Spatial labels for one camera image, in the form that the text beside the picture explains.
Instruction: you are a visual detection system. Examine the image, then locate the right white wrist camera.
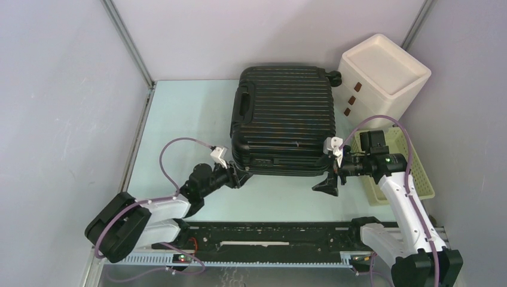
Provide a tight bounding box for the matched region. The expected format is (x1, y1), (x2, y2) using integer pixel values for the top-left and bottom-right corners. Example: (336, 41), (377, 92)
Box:
(323, 136), (344, 167)

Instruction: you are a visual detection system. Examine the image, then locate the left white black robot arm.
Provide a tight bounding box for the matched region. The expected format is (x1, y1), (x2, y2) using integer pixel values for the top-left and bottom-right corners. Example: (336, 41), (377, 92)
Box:
(84, 163), (252, 263)

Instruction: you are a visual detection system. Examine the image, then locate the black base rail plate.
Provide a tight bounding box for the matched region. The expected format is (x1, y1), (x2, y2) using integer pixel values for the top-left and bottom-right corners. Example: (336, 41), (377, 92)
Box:
(171, 219), (372, 264)

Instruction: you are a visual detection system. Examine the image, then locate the white stacked drawer unit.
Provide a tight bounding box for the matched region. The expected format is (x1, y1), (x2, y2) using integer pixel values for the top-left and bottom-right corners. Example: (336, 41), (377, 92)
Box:
(334, 33), (432, 129)

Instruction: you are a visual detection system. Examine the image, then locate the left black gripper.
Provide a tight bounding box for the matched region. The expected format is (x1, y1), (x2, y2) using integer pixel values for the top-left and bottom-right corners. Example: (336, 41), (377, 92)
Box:
(200, 157), (252, 198)

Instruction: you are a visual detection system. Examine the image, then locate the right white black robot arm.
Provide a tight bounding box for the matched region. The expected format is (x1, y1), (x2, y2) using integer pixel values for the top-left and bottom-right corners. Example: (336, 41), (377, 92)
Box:
(312, 130), (463, 286)

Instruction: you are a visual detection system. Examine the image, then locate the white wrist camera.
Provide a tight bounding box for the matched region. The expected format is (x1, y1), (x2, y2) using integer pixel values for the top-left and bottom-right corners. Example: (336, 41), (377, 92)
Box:
(210, 146), (228, 169)
(323, 136), (344, 167)

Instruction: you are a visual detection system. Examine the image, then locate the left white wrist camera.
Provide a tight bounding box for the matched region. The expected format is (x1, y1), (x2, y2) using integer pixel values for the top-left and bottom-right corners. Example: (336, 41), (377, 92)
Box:
(210, 146), (228, 169)

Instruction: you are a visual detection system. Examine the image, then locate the pale yellow perforated basket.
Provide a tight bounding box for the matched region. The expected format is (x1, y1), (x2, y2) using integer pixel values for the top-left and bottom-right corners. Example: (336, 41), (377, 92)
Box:
(350, 126), (436, 207)

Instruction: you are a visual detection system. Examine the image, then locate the black ribbed hard-shell suitcase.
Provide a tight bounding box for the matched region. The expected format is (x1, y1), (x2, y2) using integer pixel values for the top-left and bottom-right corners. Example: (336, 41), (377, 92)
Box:
(230, 65), (342, 176)

